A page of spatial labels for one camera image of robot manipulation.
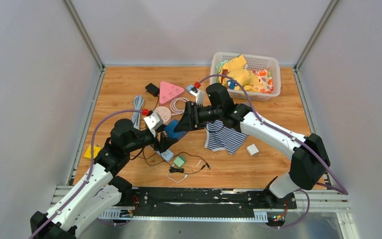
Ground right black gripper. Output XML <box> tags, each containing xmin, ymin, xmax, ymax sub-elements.
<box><xmin>175</xmin><ymin>102</ymin><xmax>222</xmax><ymax>133</ymax></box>

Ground pink round power strip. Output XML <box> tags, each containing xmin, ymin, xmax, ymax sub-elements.
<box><xmin>154</xmin><ymin>106</ymin><xmax>172</xmax><ymax>124</ymax></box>

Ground blue striped shirt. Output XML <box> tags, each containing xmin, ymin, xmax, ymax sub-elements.
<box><xmin>204</xmin><ymin>120</ymin><xmax>248</xmax><ymax>155</ymax></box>

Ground yellow clothes in basket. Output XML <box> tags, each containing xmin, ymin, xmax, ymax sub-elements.
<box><xmin>215</xmin><ymin>55</ymin><xmax>274</xmax><ymax>94</ymax></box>

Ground white usb cable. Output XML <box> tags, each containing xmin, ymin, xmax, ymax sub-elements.
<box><xmin>166</xmin><ymin>171</ymin><xmax>189</xmax><ymax>184</ymax></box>

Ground white plastic basket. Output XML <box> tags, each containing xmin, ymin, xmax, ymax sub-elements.
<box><xmin>210</xmin><ymin>52</ymin><xmax>282</xmax><ymax>101</ymax></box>

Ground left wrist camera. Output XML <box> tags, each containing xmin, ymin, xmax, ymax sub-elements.
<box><xmin>144</xmin><ymin>113</ymin><xmax>164</xmax><ymax>137</ymax></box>

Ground light blue small charger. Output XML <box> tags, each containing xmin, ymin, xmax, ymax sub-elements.
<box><xmin>186</xmin><ymin>85</ymin><xmax>194</xmax><ymax>93</ymax></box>

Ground white cube charger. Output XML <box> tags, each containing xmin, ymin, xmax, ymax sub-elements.
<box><xmin>246</xmin><ymin>144</ymin><xmax>259</xmax><ymax>156</ymax></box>

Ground black adapter with cable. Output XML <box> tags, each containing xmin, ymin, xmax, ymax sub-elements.
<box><xmin>130</xmin><ymin>150</ymin><xmax>211</xmax><ymax>175</ymax></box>

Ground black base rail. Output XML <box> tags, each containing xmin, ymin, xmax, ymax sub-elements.
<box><xmin>110</xmin><ymin>187</ymin><xmax>297</xmax><ymax>222</ymax></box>

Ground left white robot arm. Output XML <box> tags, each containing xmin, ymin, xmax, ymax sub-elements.
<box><xmin>30</xmin><ymin>116</ymin><xmax>178</xmax><ymax>239</ymax></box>

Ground light blue power strip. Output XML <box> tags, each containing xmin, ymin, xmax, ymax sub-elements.
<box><xmin>155</xmin><ymin>149</ymin><xmax>174</xmax><ymax>162</ymax></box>

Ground pink coiled cable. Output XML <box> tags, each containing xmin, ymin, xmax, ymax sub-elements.
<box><xmin>170</xmin><ymin>97</ymin><xmax>190</xmax><ymax>117</ymax></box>

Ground blue cube charger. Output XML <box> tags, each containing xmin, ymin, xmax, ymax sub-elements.
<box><xmin>163</xmin><ymin>119</ymin><xmax>189</xmax><ymax>141</ymax></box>

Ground black adapter at back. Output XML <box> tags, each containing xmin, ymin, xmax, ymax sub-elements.
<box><xmin>145</xmin><ymin>83</ymin><xmax>160</xmax><ymax>97</ymax></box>

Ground yellow power adapter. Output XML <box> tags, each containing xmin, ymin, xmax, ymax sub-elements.
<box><xmin>83</xmin><ymin>145</ymin><xmax>101</xmax><ymax>160</ymax></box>

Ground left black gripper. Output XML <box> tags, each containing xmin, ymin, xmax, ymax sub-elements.
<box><xmin>124</xmin><ymin>124</ymin><xmax>178</xmax><ymax>153</ymax></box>

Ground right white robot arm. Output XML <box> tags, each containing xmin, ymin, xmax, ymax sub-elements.
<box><xmin>174</xmin><ymin>83</ymin><xmax>330</xmax><ymax>208</ymax></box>

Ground pink triangular power strip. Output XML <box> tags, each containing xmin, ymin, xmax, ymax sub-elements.
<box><xmin>159</xmin><ymin>81</ymin><xmax>185</xmax><ymax>106</ymax></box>

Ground green cube charger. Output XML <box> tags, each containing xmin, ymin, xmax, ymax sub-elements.
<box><xmin>173</xmin><ymin>155</ymin><xmax>187</xmax><ymax>168</ymax></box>

